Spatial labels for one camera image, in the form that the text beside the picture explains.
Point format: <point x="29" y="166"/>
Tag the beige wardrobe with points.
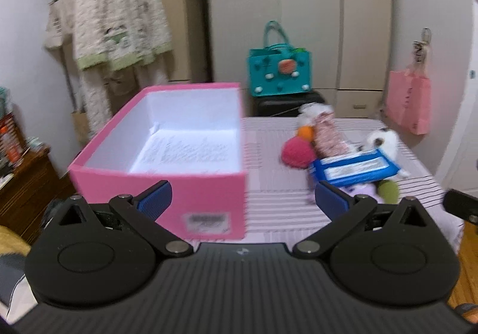
<point x="348" y="41"/>

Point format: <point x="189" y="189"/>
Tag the brown paper bag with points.
<point x="81" y="128"/>

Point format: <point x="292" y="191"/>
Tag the floral pink fabric scrunchie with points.
<point x="328" y="142"/>

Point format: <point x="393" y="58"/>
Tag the white mesh bath pouf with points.
<point x="309" y="112"/>

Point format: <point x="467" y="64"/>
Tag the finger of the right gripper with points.
<point x="461" y="205"/>

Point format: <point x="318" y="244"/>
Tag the blue wet wipes pack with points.
<point x="355" y="168"/>

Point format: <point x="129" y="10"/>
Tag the orange soft ball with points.
<point x="306" y="132"/>

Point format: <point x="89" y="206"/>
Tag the white paper sheet in box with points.
<point x="175" y="152"/>

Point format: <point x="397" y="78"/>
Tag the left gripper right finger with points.
<point x="343" y="221"/>

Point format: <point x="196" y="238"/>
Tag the teal felt handbag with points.
<point x="279" y="68"/>

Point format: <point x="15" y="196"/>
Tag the brown wooden cabinet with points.
<point x="34" y="184"/>

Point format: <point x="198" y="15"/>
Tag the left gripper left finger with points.
<point x="141" y="212"/>

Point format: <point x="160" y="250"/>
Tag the pink cardboard box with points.
<point x="204" y="206"/>

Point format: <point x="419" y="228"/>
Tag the cream knitted cardigan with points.
<point x="119" y="47"/>

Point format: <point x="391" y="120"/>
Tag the white plush toy brown ears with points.
<point x="383" y="144"/>

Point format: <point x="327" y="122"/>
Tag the black suitcase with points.
<point x="284" y="105"/>

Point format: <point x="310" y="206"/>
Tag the pink paper bag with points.
<point x="408" y="101"/>

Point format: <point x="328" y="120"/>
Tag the green soft ball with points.
<point x="388" y="190"/>

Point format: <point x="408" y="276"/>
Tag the magenta fluffy pom ball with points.
<point x="298" y="153"/>

